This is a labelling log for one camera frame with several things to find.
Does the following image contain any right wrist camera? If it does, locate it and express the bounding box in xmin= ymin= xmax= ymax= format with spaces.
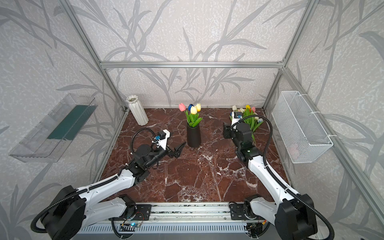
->
xmin=230 ymin=112 xmax=243 ymax=125

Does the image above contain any bunch of remaining tulips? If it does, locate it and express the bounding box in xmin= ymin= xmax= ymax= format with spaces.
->
xmin=232 ymin=106 xmax=264 ymax=143

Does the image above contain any white ribbed vase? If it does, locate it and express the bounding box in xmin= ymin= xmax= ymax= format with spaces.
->
xmin=127 ymin=95 xmax=149 ymax=126

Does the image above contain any blue tulip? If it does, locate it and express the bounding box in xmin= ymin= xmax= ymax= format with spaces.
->
xmin=188 ymin=104 xmax=195 ymax=126

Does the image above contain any black cylindrical vase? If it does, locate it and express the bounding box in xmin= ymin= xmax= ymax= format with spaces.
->
xmin=187 ymin=125 xmax=202 ymax=148

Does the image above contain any pale yellow tulip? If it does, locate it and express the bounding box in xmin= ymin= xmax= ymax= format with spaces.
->
xmin=190 ymin=106 xmax=202 ymax=128

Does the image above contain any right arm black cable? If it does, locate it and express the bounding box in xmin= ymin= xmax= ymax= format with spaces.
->
xmin=238 ymin=114 xmax=335 ymax=240

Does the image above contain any yellow orange tulip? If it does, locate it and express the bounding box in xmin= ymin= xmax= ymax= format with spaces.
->
xmin=195 ymin=104 xmax=202 ymax=120

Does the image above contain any pink object in basket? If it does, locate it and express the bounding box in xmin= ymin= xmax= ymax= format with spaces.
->
xmin=288 ymin=144 xmax=300 ymax=160

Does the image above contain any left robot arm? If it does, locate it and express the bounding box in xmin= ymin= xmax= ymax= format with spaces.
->
xmin=31 ymin=143 xmax=186 ymax=240

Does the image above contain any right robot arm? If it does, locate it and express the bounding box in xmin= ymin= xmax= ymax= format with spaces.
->
xmin=223 ymin=123 xmax=318 ymax=240

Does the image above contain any horizontal aluminium frame bar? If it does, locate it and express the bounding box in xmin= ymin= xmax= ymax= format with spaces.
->
xmin=100 ymin=61 xmax=283 ymax=69

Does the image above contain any white wire mesh basket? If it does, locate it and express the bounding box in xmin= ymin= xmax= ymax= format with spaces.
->
xmin=272 ymin=91 xmax=334 ymax=164

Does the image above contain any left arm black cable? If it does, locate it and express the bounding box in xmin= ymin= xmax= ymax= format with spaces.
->
xmin=30 ymin=127 xmax=157 ymax=234

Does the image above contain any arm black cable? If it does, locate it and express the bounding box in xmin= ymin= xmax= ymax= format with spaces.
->
xmin=30 ymin=127 xmax=157 ymax=234
xmin=238 ymin=114 xmax=335 ymax=240

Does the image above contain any clear plastic wall tray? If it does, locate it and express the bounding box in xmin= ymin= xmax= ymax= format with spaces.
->
xmin=9 ymin=94 xmax=98 ymax=163

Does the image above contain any pink tulip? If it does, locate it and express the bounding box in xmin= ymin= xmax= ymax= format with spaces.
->
xmin=179 ymin=103 xmax=190 ymax=125

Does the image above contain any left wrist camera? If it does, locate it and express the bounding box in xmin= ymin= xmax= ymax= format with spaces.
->
xmin=154 ymin=130 xmax=171 ymax=150

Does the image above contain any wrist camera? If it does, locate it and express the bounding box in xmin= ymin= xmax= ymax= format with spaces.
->
xmin=230 ymin=112 xmax=243 ymax=125
xmin=154 ymin=130 xmax=171 ymax=150

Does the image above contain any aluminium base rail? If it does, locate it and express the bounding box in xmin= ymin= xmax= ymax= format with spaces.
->
xmin=79 ymin=201 xmax=278 ymax=235

